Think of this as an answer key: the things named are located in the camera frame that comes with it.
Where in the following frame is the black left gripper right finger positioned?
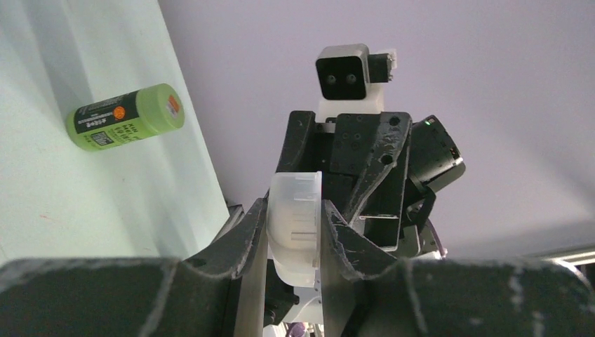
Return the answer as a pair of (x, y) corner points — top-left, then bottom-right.
(321, 201), (594, 336)

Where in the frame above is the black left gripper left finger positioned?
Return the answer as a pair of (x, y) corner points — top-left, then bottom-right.
(1, 199), (267, 336)

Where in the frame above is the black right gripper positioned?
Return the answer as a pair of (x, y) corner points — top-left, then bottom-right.
(275, 110), (412, 251)

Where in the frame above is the green pill bottle black label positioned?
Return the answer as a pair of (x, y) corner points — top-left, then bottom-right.
(65, 84), (185, 152)

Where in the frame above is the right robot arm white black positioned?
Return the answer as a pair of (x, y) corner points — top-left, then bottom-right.
(277, 111), (464, 251)

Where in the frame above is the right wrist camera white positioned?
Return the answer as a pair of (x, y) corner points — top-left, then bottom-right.
(315, 43), (397, 123)

